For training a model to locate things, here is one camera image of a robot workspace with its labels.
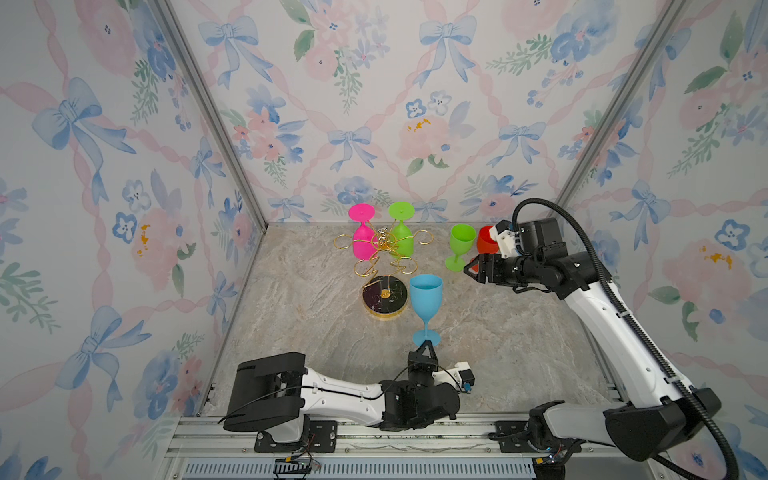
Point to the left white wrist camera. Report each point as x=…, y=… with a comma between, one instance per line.
x=461, y=377

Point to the left aluminium corner post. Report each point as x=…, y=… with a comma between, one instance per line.
x=178, y=43

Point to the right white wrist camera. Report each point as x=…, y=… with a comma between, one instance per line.
x=505, y=238

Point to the aluminium corner post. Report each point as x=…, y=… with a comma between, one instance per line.
x=178, y=43
x=660, y=32

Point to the red wine glass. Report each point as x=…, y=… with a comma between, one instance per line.
x=485, y=243

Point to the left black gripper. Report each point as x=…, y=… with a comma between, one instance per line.
x=418, y=357

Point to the pink wine glass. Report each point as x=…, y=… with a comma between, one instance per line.
x=361, y=231

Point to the right aluminium corner post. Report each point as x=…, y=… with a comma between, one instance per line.
x=660, y=32

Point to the gold wire wine glass rack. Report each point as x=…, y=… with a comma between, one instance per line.
x=383, y=295

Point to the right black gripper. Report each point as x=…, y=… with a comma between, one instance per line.
x=483, y=269

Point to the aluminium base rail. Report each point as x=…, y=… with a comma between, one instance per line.
x=448, y=449

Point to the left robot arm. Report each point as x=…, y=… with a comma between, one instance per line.
x=280, y=396

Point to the teal blue wine glass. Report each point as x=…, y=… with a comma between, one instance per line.
x=426, y=294

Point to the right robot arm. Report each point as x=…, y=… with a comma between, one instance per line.
x=659, y=408

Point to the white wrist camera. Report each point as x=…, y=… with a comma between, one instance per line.
x=461, y=377
x=505, y=238

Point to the green wine glass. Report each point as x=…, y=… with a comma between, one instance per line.
x=403, y=241
x=462, y=238

